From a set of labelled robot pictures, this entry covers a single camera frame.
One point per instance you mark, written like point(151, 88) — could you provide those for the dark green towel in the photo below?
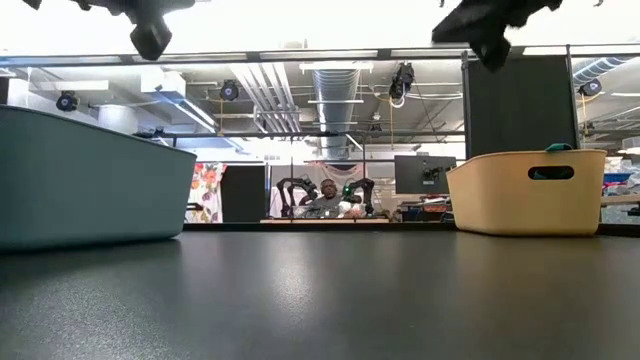
point(559, 147)
point(550, 174)

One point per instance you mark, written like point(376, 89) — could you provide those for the grey overhead frame beam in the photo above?
point(320, 54)

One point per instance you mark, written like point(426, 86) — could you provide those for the black computer monitor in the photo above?
point(412, 172)

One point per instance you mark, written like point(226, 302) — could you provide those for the black partition panel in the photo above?
point(520, 110)

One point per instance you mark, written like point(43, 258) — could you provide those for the black background panel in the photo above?
point(243, 195)

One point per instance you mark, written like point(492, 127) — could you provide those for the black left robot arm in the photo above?
point(80, 4)

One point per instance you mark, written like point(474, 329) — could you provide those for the silver ventilation duct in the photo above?
point(335, 95)

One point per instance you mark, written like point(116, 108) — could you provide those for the spiral ventilation duct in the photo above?
point(600, 67)

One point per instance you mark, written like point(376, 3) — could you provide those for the person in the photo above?
point(327, 197)

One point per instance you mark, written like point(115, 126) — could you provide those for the floral patterned cloth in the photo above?
point(207, 192)

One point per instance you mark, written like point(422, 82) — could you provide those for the white round column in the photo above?
point(117, 119)

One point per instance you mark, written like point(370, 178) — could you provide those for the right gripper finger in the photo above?
point(460, 34)
point(465, 17)

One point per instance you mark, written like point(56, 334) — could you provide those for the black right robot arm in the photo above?
point(542, 4)

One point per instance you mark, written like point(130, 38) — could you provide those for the black ceiling mounted camera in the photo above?
point(402, 80)
point(590, 87)
point(229, 90)
point(67, 101)

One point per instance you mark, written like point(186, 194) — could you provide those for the yellow plastic basket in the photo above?
point(500, 210)

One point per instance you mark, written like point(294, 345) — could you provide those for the blue storage bin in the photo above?
point(619, 177)

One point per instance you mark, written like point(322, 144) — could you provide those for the teal plastic basket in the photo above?
point(90, 190)

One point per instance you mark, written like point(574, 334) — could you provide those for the white ceiling air unit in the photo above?
point(162, 82)

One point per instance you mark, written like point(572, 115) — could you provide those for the white ceiling light fixture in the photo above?
point(336, 66)

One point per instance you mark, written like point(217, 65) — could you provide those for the black background robot arm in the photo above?
point(295, 186)
point(362, 187)

